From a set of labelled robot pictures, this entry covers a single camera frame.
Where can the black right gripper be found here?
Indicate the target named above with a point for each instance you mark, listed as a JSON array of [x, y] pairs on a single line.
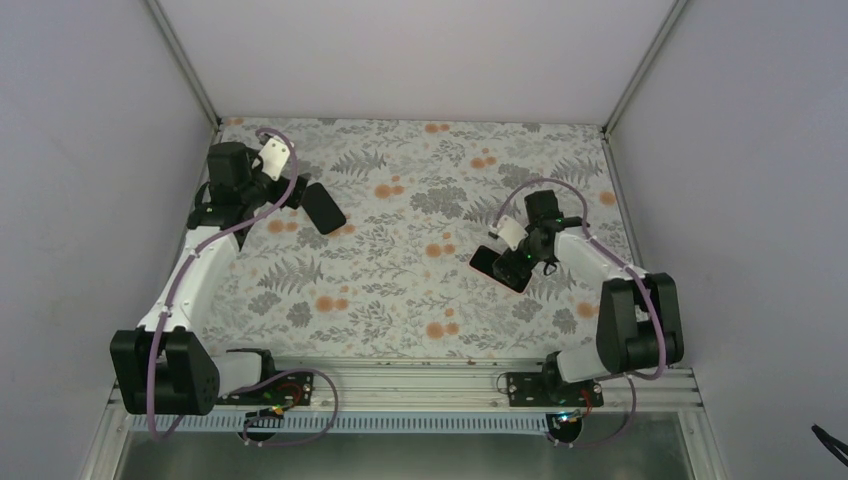
[[532, 267]]

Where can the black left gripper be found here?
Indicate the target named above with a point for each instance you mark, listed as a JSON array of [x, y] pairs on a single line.
[[294, 200]]

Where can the dark green smartphone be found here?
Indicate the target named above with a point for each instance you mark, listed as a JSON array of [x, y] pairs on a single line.
[[498, 268]]

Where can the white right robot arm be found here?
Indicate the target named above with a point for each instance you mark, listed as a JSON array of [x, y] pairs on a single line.
[[638, 327]]

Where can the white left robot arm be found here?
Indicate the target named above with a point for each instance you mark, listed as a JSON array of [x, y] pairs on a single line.
[[161, 365]]

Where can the black phone on mat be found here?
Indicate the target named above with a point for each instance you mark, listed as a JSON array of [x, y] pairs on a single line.
[[322, 210]]

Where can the floral patterned table mat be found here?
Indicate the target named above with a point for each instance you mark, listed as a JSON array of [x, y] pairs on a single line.
[[395, 280]]

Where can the black object at right edge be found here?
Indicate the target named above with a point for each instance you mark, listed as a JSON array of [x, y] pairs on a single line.
[[832, 444]]

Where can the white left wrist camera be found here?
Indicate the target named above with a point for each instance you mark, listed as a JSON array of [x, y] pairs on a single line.
[[274, 156]]

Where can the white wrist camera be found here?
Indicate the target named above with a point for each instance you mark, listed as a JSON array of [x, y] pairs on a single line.
[[510, 231], [274, 156]]

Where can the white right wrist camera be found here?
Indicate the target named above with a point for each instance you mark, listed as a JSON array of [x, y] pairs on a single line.
[[510, 231]]

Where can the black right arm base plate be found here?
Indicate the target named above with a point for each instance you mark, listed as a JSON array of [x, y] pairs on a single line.
[[536, 389]]

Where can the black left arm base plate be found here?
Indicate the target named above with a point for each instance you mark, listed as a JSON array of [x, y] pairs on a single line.
[[292, 390]]

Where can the aluminium mounting rail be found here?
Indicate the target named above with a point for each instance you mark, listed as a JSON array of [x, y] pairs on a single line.
[[472, 386]]

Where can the perforated cable duct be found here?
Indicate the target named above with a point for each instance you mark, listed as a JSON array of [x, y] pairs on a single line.
[[375, 422]]

